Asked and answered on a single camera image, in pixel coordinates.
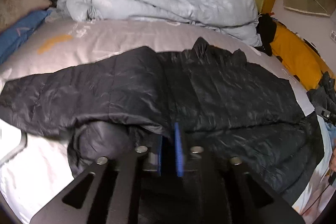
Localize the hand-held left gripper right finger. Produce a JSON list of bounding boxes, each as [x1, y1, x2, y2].
[[175, 122, 305, 224]]

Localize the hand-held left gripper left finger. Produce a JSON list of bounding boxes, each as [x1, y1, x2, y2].
[[30, 135, 163, 224]]

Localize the black puffer jacket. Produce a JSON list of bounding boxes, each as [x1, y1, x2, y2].
[[0, 38, 326, 203]]

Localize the dark grey denim clothes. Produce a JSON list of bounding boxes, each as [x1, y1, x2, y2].
[[307, 72, 336, 125]]

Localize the light blue cloth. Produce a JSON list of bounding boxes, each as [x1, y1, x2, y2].
[[325, 122, 336, 147]]

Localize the yellow bolster pillow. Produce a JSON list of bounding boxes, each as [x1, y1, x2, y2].
[[270, 22, 324, 90]]

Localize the black garment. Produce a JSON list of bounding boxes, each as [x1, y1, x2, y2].
[[256, 14, 277, 56]]

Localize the blue pillow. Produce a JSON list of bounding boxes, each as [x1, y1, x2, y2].
[[0, 9, 53, 64]]

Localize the beige pillow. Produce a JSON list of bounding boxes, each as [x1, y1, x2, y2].
[[0, 0, 53, 33]]

